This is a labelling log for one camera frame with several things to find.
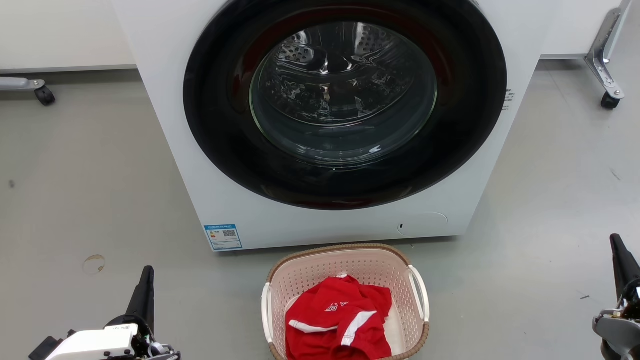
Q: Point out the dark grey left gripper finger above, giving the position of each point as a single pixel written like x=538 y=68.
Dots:
x=143 y=295

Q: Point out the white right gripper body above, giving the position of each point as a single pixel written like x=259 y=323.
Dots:
x=620 y=332

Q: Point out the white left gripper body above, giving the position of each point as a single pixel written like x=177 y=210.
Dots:
x=92 y=344

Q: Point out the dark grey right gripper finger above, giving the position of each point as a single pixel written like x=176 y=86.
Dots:
x=624 y=265

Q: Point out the cream perforated laundry basket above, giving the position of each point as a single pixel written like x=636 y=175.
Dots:
x=310 y=272

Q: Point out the blue energy label sticker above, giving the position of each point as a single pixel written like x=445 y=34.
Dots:
x=223 y=237

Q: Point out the white front-load washing machine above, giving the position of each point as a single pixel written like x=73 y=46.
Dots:
x=165 y=125

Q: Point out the black round washer door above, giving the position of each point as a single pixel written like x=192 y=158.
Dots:
x=220 y=125

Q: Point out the red garment with white stripes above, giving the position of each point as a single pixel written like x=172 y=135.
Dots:
x=340 y=320

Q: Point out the white washer filter flap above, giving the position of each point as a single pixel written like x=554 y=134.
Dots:
x=424 y=224

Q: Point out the grey leg with black caster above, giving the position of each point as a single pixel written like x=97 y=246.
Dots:
x=22 y=84

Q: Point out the white partition panel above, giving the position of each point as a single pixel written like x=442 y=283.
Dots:
x=575 y=25
x=60 y=30

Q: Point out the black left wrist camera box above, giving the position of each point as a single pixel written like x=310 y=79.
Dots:
x=44 y=350

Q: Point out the metal bracket leg with caster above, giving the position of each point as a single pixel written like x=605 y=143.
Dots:
x=602 y=55

